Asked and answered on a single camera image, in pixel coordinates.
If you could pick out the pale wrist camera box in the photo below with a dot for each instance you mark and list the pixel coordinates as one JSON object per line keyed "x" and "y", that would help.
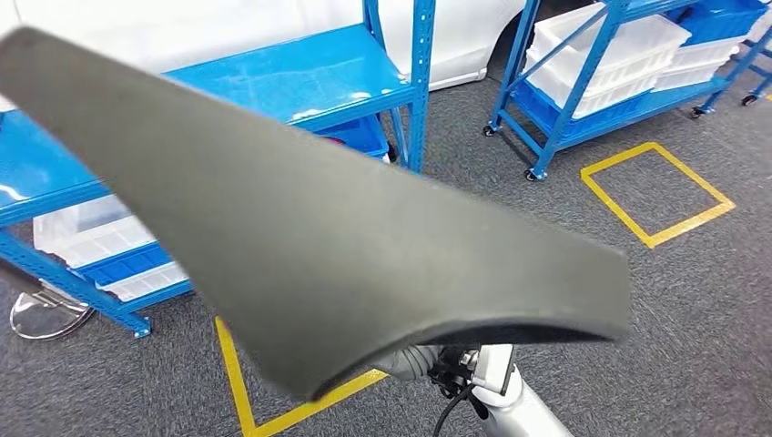
{"x": 493, "y": 369}

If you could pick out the white car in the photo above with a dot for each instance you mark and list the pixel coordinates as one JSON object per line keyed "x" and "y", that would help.
{"x": 241, "y": 24}

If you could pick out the blue plastic crate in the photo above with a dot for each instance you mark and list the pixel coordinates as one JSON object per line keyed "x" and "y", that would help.
{"x": 130, "y": 265}
{"x": 356, "y": 136}
{"x": 537, "y": 102}
{"x": 718, "y": 21}

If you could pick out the black plastic frame part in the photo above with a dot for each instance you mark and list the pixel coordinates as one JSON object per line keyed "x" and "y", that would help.
{"x": 301, "y": 241}

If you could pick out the white plastic crate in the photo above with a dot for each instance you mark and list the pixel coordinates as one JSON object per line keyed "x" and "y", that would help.
{"x": 148, "y": 283}
{"x": 615, "y": 90}
{"x": 687, "y": 77}
{"x": 90, "y": 238}
{"x": 633, "y": 42}
{"x": 705, "y": 54}

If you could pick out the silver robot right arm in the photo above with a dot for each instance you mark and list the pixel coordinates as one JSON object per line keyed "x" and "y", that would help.
{"x": 525, "y": 416}

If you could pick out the blue metal shelf rack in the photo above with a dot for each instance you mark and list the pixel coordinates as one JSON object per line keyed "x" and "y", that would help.
{"x": 313, "y": 72}

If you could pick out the blue wheeled cart rack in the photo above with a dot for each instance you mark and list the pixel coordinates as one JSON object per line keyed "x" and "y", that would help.
{"x": 757, "y": 72}
{"x": 567, "y": 102}

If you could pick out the round shiny floor base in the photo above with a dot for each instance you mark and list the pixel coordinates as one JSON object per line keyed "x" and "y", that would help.
{"x": 48, "y": 316}

